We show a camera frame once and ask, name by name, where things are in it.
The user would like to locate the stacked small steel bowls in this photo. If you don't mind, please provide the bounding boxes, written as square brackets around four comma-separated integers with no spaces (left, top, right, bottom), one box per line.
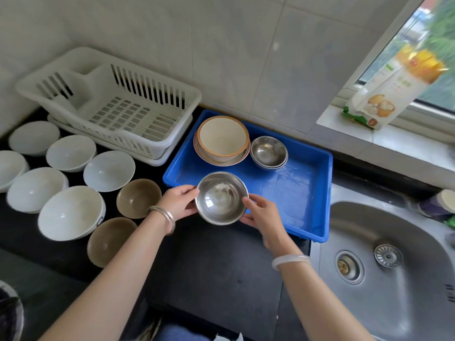
[250,136,289,170]

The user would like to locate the dark round pot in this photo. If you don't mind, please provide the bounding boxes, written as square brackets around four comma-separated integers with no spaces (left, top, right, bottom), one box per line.
[0,280,25,341]

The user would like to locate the person's left forearm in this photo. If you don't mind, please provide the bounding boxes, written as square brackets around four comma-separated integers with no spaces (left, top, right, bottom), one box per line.
[37,209,175,341]

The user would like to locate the stainless steel bowl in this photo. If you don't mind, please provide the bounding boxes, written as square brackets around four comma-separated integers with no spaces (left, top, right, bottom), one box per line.
[195,171,249,226]

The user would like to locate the silver bracelet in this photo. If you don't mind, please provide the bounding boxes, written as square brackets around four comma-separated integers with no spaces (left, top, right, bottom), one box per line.
[147,206,176,236]

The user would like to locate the round sink overflow fitting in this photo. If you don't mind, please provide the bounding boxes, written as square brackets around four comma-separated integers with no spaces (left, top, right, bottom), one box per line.
[334,250,365,285]

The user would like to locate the cream bowl with orange rim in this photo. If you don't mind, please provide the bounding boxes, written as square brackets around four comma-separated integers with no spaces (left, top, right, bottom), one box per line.
[196,116,250,162]

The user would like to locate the person's left hand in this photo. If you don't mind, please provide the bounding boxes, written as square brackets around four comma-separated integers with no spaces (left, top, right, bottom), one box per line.
[156,185,200,223]

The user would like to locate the person's right hand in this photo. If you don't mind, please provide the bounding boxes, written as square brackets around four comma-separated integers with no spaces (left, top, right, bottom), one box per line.
[240,194,291,250]

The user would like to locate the group of white ceramic bowls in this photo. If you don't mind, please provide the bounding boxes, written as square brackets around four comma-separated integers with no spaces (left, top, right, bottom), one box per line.
[0,121,136,242]

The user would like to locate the blue plastic tray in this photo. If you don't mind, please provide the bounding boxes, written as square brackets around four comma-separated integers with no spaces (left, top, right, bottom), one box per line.
[162,109,333,243]

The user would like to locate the white and purple cup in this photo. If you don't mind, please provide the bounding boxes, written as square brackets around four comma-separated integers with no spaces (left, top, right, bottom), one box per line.
[418,189,455,221]

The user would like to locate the blue jeans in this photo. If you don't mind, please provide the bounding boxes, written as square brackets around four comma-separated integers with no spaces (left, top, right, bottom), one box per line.
[154,324,214,341]

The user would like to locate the brown ceramic bowl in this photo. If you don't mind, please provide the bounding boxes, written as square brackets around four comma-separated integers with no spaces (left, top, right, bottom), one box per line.
[87,217,138,268]
[116,178,163,220]

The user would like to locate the stainless steel sink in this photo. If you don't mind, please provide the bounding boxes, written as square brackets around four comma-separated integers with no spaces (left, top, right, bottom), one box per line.
[310,183,455,341]

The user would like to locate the white drip tray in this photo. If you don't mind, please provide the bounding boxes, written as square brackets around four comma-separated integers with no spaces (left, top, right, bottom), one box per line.
[47,113,193,167]

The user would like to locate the orange rimmed plate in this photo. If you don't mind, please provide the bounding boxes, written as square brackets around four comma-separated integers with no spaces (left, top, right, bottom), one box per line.
[193,131,251,167]

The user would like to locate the white jade bangle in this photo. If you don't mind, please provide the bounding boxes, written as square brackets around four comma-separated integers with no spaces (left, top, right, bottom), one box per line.
[272,254,312,272]

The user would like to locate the window frame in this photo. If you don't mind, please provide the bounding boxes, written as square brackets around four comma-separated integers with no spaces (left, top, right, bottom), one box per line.
[336,0,455,139]

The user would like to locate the sink drain strainer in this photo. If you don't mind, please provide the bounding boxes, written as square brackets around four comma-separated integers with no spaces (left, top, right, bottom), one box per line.
[373,244,404,269]

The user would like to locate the person's right forearm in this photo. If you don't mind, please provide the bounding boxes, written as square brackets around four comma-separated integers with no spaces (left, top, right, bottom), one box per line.
[264,238,375,341]

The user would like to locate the white and yellow flour bag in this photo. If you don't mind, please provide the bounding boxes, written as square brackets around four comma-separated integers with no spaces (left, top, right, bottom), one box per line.
[342,44,449,130]

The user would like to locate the white plastic dish rack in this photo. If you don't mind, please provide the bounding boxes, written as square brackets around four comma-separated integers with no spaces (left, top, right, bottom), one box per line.
[15,46,202,160]

